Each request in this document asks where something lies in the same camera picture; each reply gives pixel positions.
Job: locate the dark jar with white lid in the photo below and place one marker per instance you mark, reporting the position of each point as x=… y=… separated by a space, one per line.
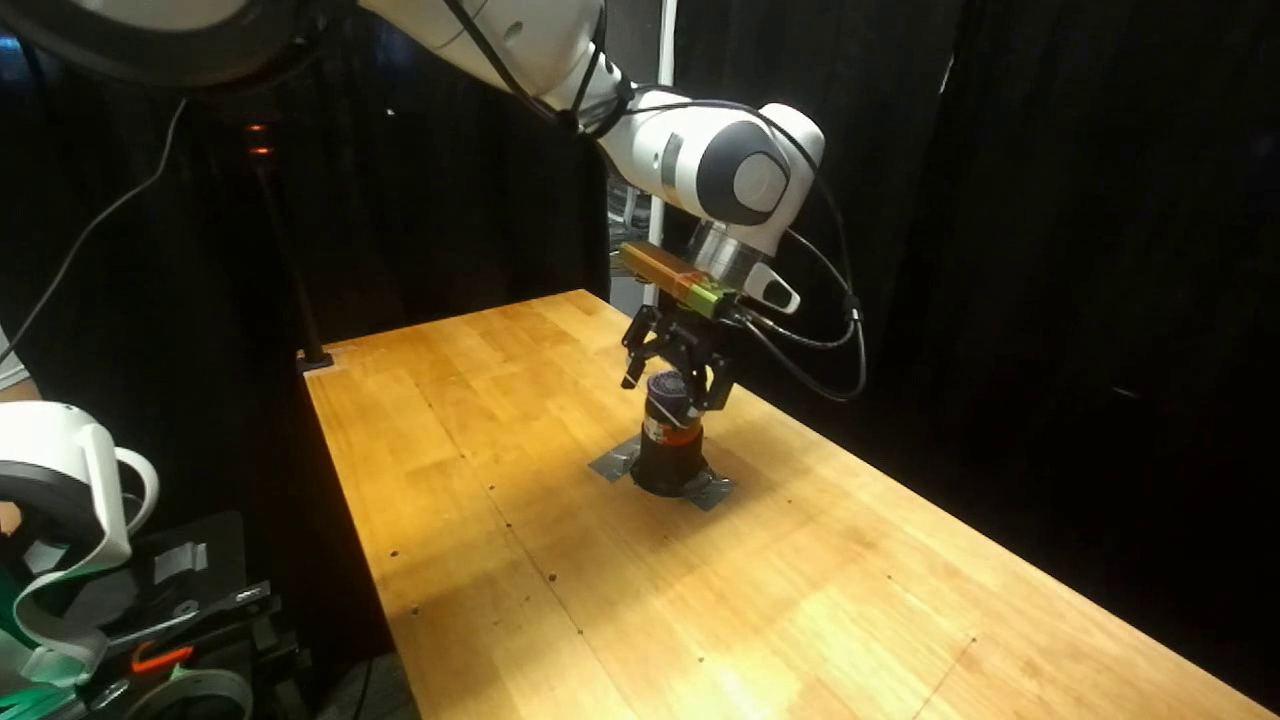
x=670 y=439

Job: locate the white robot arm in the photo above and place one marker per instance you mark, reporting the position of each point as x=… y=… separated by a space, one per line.
x=737 y=171

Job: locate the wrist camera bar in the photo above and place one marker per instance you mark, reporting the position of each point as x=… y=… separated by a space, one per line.
x=672 y=278

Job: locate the black equipment case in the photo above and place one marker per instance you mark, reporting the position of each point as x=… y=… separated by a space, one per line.
x=207 y=637

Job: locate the black tripod stand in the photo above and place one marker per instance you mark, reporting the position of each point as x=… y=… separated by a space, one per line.
x=260 y=158

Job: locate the white VR headset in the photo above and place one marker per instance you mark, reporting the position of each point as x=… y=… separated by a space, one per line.
x=82 y=497

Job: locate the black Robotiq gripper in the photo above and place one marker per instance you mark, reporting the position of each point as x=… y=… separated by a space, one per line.
x=680 y=346

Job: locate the grey metal base plate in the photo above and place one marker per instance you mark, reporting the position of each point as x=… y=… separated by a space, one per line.
x=664 y=469

